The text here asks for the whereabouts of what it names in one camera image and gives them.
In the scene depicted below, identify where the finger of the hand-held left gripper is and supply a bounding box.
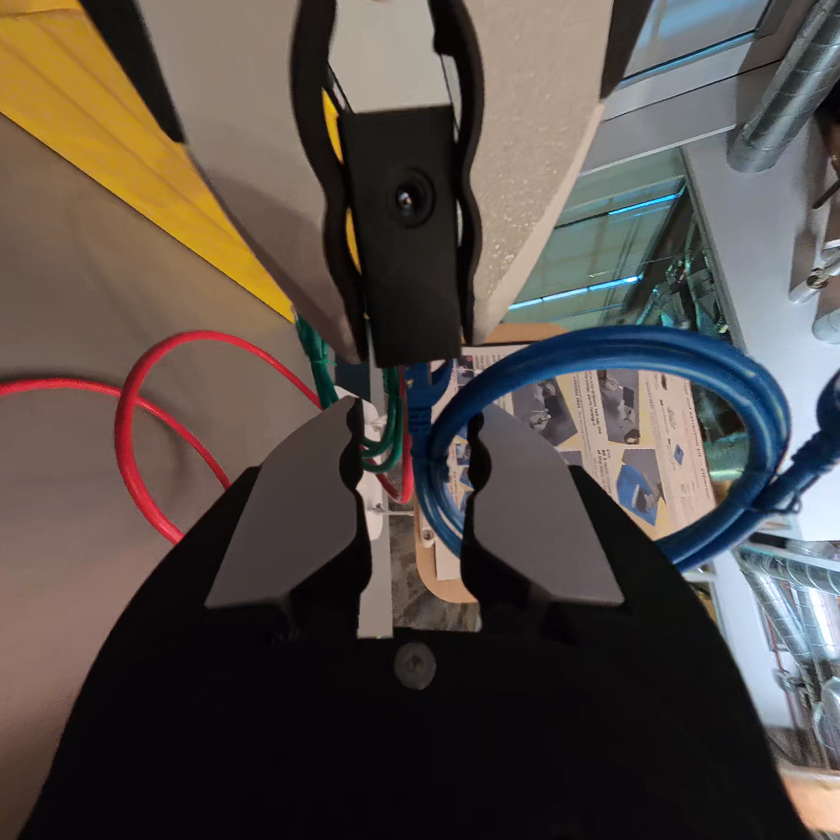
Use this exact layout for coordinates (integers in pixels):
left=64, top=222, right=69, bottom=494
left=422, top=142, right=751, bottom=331
left=428, top=0, right=611, bottom=343
left=141, top=0, right=368, bottom=363

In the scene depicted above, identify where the green ethernet cable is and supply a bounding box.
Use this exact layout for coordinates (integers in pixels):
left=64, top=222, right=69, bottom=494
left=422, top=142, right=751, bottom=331
left=295, top=314, right=404, bottom=475

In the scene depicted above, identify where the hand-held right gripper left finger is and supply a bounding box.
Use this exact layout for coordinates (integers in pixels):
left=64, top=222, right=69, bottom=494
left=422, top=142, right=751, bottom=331
left=205, top=395, right=372, bottom=636

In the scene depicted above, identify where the printed instruction poster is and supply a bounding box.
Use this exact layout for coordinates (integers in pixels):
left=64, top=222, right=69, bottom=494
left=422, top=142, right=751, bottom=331
left=434, top=346, right=718, bottom=581

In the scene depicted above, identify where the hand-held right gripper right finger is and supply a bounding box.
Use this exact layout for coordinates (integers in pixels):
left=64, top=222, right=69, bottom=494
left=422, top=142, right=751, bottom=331
left=461, top=408, right=624, bottom=634

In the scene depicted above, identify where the red ethernet cable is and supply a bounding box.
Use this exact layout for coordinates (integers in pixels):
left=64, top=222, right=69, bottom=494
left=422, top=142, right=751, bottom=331
left=0, top=331, right=416, bottom=546

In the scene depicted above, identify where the black ethernet switch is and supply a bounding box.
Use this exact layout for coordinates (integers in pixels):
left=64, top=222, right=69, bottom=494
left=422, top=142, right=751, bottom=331
left=336, top=104, right=464, bottom=367

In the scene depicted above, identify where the yellow plastic bin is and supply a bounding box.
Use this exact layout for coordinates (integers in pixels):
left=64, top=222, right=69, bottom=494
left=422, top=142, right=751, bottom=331
left=0, top=0, right=363, bottom=324

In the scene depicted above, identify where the silver spiral ventilation duct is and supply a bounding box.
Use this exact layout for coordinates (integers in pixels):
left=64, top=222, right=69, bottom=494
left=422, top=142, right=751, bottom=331
left=731, top=0, right=840, bottom=175

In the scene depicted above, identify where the blue ethernet cable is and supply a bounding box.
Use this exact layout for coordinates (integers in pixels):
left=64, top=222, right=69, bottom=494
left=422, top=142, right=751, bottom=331
left=402, top=325, right=840, bottom=573

